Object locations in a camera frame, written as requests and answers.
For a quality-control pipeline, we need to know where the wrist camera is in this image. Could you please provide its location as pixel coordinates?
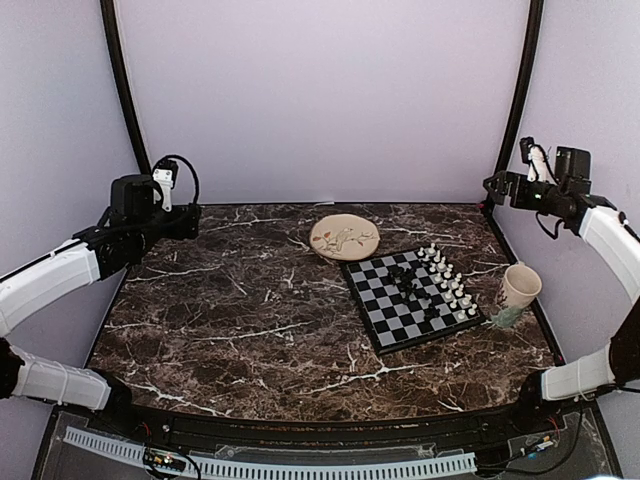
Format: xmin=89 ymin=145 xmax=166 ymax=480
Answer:
xmin=151 ymin=158 xmax=179 ymax=212
xmin=519 ymin=137 xmax=548 ymax=182

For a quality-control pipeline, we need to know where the ceramic bird plate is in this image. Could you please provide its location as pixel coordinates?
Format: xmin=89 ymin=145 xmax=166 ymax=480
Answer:
xmin=309 ymin=214 xmax=380 ymax=261

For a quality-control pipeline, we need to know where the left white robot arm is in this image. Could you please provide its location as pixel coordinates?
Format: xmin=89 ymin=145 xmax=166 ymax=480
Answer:
xmin=1 ymin=203 xmax=201 ymax=436

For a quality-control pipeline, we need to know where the left black frame post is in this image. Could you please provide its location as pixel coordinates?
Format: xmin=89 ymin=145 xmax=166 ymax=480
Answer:
xmin=99 ymin=0 xmax=151 ymax=174

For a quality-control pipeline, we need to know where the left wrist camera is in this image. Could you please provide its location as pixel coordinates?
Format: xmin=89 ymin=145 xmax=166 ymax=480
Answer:
xmin=151 ymin=158 xmax=179 ymax=212

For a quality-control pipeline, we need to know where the black frame post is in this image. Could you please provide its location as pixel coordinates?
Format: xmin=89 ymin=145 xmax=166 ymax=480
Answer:
xmin=494 ymin=0 xmax=544 ymax=173
xmin=99 ymin=0 xmax=151 ymax=174

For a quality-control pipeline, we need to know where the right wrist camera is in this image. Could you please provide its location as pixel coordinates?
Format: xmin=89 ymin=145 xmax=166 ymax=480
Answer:
xmin=519 ymin=137 xmax=548 ymax=182

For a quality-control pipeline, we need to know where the cream ceramic cup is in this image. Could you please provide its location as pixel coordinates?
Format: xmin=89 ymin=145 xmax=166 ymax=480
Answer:
xmin=490 ymin=262 xmax=542 ymax=328

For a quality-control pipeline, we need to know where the right black frame post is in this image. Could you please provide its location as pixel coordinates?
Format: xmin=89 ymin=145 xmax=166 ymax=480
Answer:
xmin=494 ymin=0 xmax=544 ymax=173

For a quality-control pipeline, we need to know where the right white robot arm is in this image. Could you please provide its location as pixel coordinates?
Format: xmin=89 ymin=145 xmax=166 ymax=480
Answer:
xmin=483 ymin=171 xmax=639 ymax=434

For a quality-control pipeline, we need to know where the black front rail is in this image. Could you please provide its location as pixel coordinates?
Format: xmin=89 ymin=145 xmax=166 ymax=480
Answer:
xmin=116 ymin=405 xmax=520 ymax=449

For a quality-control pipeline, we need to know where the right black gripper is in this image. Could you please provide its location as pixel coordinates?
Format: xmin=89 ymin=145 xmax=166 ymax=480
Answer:
xmin=484 ymin=170 xmax=567 ymax=215

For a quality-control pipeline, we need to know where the white slotted cable duct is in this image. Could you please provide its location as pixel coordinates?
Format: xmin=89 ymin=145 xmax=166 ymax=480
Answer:
xmin=62 ymin=427 xmax=477 ymax=479

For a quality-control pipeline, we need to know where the green circuit board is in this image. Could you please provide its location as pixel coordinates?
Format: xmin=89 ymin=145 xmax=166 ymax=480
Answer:
xmin=143 ymin=448 xmax=187 ymax=473

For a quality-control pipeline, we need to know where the black and grey chessboard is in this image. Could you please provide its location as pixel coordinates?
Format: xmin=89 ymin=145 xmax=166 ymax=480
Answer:
xmin=341 ymin=243 xmax=486 ymax=355

